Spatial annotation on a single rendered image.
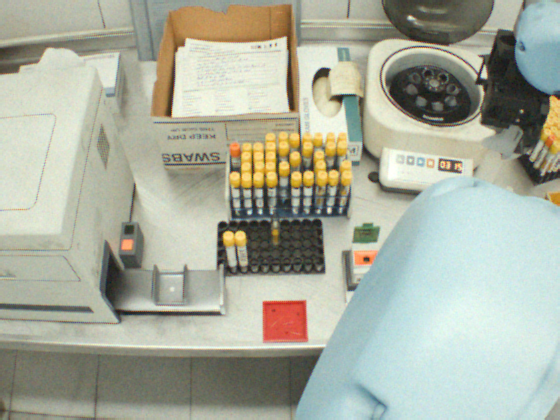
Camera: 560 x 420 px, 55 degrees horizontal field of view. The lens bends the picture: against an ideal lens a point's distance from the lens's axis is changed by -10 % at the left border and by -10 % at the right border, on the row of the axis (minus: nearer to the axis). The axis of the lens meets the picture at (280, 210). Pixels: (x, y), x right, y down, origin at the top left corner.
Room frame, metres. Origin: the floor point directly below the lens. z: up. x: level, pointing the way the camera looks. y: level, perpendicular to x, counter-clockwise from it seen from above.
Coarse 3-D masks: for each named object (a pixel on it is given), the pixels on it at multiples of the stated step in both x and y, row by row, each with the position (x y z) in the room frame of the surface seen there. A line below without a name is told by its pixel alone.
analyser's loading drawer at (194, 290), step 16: (112, 272) 0.38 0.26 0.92; (128, 272) 0.38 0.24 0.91; (144, 272) 0.38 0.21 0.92; (160, 272) 0.38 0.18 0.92; (176, 272) 0.38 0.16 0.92; (192, 272) 0.38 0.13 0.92; (208, 272) 0.39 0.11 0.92; (224, 272) 0.38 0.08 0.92; (112, 288) 0.35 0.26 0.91; (128, 288) 0.35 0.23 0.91; (144, 288) 0.36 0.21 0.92; (160, 288) 0.36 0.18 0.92; (176, 288) 0.36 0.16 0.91; (192, 288) 0.36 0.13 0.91; (208, 288) 0.36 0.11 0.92; (224, 288) 0.36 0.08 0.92; (112, 304) 0.33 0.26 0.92; (128, 304) 0.33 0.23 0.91; (144, 304) 0.33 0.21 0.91; (160, 304) 0.33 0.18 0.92; (176, 304) 0.33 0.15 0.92; (192, 304) 0.33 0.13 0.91; (208, 304) 0.33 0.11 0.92; (224, 304) 0.33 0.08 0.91
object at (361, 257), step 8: (352, 248) 0.41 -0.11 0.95; (360, 248) 0.41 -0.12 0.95; (368, 248) 0.41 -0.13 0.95; (376, 248) 0.41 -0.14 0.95; (352, 256) 0.40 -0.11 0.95; (360, 256) 0.39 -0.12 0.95; (368, 256) 0.39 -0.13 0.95; (352, 264) 0.39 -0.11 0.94; (360, 264) 0.38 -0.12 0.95; (368, 264) 0.38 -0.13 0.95; (352, 272) 0.38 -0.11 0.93; (360, 272) 0.37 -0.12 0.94; (352, 280) 0.37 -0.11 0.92; (360, 280) 0.37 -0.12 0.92
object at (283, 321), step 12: (288, 300) 0.35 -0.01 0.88; (300, 300) 0.35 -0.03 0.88; (264, 312) 0.33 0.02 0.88; (276, 312) 0.34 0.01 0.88; (288, 312) 0.34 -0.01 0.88; (300, 312) 0.34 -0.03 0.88; (264, 324) 0.31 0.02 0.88; (276, 324) 0.32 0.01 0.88; (288, 324) 0.32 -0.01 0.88; (300, 324) 0.32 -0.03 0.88; (264, 336) 0.29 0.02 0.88; (276, 336) 0.30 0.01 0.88; (288, 336) 0.30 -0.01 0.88; (300, 336) 0.30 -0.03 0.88
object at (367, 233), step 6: (366, 222) 0.43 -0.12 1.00; (372, 222) 0.43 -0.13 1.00; (354, 228) 0.42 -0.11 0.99; (360, 228) 0.42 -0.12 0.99; (366, 228) 0.42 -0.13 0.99; (372, 228) 0.42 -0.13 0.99; (378, 228) 0.42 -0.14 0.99; (354, 234) 0.42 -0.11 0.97; (360, 234) 0.42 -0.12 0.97; (366, 234) 0.42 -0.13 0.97; (372, 234) 0.42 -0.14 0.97; (378, 234) 0.42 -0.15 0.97; (354, 240) 0.42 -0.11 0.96; (360, 240) 0.42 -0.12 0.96; (366, 240) 0.42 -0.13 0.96; (372, 240) 0.42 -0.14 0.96
